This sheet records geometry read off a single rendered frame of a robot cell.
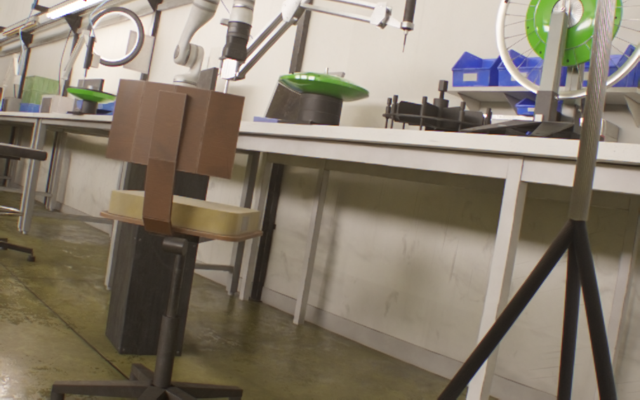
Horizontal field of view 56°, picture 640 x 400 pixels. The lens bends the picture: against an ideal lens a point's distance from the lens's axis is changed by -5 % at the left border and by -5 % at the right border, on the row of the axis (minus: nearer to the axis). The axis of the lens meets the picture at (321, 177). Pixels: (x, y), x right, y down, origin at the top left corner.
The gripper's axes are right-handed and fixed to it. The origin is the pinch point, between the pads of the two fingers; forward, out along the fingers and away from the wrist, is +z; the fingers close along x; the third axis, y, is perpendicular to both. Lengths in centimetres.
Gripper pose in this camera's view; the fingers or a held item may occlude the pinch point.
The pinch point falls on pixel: (226, 79)
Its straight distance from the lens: 209.5
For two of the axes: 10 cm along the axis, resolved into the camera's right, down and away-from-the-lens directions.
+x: 8.4, 1.5, 5.2
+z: -1.7, 9.9, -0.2
